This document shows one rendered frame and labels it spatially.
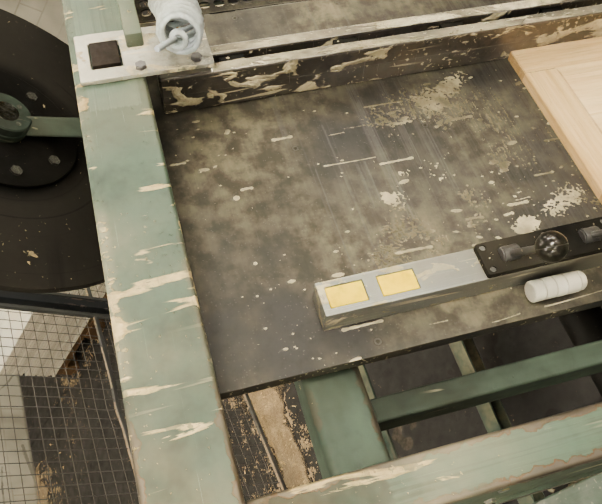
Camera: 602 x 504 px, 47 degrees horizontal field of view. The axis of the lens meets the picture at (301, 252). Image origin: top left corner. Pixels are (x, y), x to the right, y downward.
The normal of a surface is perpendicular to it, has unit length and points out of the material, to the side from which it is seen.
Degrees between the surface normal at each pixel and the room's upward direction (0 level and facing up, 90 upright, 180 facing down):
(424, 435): 0
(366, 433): 54
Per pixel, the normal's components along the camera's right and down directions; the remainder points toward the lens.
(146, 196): 0.05, -0.55
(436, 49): 0.28, 0.81
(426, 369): -0.75, -0.16
